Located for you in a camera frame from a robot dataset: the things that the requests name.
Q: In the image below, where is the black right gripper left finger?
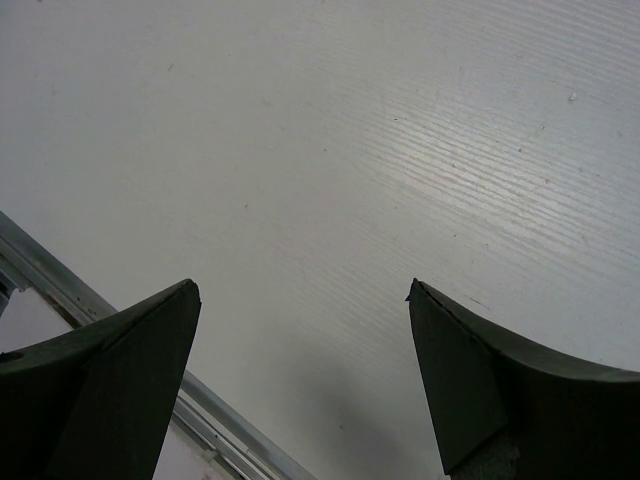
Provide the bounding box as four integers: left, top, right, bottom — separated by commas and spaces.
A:
1, 279, 201, 479

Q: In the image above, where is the aluminium table edge rail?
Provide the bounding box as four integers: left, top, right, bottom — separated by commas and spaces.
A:
1, 214, 314, 479

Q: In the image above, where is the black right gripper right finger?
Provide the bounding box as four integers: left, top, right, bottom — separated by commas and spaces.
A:
407, 280, 639, 479

